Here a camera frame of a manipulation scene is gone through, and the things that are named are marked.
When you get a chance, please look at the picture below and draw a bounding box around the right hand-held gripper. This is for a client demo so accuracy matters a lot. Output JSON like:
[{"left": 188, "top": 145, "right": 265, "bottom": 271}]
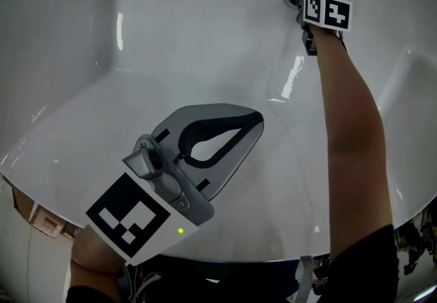
[{"left": 300, "top": 0, "right": 353, "bottom": 57}]

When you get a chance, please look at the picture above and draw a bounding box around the person's left forearm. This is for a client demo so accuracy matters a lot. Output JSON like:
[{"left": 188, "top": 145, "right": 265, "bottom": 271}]
[{"left": 70, "top": 226, "right": 126, "bottom": 303}]

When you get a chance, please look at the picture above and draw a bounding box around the person's right forearm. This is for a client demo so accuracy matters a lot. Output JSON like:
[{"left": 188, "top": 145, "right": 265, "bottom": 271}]
[{"left": 309, "top": 27, "right": 395, "bottom": 258}]

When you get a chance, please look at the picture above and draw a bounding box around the white bathtub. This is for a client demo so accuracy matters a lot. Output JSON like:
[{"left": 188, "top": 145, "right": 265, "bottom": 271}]
[{"left": 0, "top": 0, "right": 437, "bottom": 263}]

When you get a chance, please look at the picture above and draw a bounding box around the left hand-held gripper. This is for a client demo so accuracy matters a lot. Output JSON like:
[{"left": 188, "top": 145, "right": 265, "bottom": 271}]
[{"left": 85, "top": 132, "right": 216, "bottom": 267}]

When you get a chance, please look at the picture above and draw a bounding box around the person's black shirt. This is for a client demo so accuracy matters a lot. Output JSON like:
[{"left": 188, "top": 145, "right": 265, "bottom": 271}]
[{"left": 320, "top": 225, "right": 400, "bottom": 303}]

